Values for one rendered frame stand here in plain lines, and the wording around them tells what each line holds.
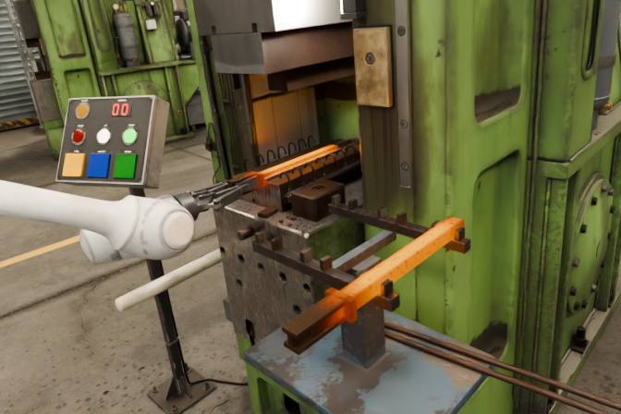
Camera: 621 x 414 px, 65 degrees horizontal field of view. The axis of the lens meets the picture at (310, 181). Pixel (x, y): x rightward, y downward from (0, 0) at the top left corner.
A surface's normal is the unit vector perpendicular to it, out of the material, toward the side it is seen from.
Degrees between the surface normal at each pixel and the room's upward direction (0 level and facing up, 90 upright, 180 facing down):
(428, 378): 0
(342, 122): 90
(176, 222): 84
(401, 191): 90
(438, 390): 0
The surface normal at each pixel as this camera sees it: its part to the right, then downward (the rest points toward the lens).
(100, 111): -0.32, -0.17
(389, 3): -0.69, 0.30
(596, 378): -0.09, -0.94
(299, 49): 0.72, 0.17
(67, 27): 0.54, 0.22
